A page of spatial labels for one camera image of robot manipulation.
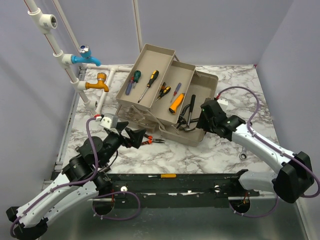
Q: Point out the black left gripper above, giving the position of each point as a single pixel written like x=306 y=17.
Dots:
x=135 y=135

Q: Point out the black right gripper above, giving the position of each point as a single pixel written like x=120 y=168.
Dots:
x=202 y=123

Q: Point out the steel claw hammer black grip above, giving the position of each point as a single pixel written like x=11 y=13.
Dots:
x=192 y=102

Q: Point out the black wire stripper pliers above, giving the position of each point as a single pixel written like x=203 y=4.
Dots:
x=182 y=122

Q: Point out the blue clear tester screwdriver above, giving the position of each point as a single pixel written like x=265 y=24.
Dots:
x=130 y=86

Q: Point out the red tester screwdriver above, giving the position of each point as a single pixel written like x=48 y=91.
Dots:
x=176 y=91

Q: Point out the beige toolbox with clear lid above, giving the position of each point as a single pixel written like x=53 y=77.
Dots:
x=155 y=115

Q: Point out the green stubby screwdriver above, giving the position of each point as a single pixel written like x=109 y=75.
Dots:
x=136 y=77

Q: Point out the black yellow large screwdriver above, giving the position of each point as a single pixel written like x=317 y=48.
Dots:
x=153 y=77

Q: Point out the black yellow small screwdriver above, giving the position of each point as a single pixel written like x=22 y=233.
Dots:
x=163 y=93

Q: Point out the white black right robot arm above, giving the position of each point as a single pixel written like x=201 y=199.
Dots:
x=291 y=175

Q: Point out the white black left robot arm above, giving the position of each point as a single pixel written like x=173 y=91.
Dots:
x=29 y=222

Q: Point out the orange black needle-nose pliers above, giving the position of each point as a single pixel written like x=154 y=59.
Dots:
x=150 y=139

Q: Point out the steel ratchet wrench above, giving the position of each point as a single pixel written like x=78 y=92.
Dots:
x=243 y=155

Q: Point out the orange water tap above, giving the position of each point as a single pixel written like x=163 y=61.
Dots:
x=100 y=85

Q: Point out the blue water tap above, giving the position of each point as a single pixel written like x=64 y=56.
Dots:
x=85 y=56

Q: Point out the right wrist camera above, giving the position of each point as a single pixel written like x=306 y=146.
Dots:
x=223 y=103

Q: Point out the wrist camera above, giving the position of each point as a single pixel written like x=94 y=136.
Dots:
x=223 y=103
x=107 y=121

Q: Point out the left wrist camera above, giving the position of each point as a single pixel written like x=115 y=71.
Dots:
x=107 y=121

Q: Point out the orange handled screwdriver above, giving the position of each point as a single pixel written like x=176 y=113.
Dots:
x=163 y=176

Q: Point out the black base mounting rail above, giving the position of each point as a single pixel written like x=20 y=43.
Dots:
x=184 y=191

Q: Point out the white pvc pipe frame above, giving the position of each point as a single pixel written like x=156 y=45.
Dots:
x=103 y=22

